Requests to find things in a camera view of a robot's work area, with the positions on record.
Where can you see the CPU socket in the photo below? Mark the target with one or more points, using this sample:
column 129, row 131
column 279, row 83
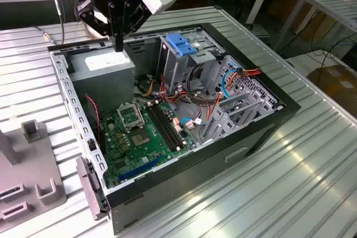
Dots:
column 140, row 137

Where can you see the grey power supply box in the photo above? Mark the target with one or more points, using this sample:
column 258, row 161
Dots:
column 103, row 84

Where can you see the silver perforated disk bay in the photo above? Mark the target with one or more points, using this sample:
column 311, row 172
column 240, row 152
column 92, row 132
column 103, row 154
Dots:
column 220, row 126

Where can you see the blue expansion slot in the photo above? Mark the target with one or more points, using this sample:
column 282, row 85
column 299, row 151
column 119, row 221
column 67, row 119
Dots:
column 139, row 169

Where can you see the silver drive cage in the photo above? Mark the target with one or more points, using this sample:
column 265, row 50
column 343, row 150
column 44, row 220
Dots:
column 173, row 70

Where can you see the grey parts rack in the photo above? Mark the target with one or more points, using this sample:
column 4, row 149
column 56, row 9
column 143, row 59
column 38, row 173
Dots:
column 28, row 165

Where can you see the blue plastic cage latch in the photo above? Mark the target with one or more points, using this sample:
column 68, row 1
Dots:
column 180, row 44

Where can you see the grey case side latch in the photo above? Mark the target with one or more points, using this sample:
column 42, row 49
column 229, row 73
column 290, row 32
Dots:
column 89, row 188

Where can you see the green motherboard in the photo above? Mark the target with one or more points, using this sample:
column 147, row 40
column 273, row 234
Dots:
column 131, row 154

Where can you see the black RAM slot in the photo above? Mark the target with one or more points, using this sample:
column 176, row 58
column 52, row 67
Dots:
column 169, row 125
column 173, row 123
column 166, row 126
column 161, row 128

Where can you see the black open PC case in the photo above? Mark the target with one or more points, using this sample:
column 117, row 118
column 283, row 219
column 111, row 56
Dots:
column 195, row 176

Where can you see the white power supply label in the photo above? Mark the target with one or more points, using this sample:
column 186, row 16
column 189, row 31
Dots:
column 107, row 61

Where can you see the metal slat side table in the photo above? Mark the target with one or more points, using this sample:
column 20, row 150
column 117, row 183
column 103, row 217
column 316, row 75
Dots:
column 334, row 6

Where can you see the black intrusion switch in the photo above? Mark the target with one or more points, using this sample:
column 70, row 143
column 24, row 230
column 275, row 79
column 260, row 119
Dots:
column 91, row 144

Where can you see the brown cardboard box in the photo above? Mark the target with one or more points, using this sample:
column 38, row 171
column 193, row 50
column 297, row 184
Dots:
column 334, row 87

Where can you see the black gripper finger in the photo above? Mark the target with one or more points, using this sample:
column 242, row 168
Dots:
column 92, row 16
column 139, row 16

